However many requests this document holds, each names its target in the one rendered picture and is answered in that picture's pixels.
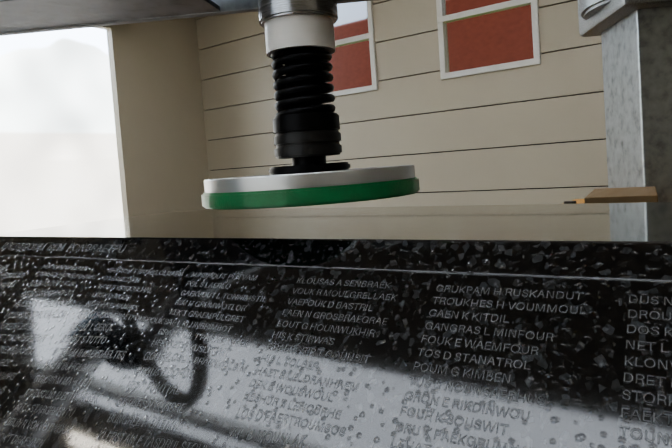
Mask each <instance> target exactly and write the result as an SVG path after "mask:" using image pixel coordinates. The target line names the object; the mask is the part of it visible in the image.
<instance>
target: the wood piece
mask: <svg viewBox="0 0 672 448"><path fill-rule="evenodd" d="M640 202H658V195H657V191H656V187H655V186H651V187H626V188H601V189H594V190H593V191H592V192H591V193H590V194H588V195H587V196H586V197H585V198H584V203H640Z"/></svg>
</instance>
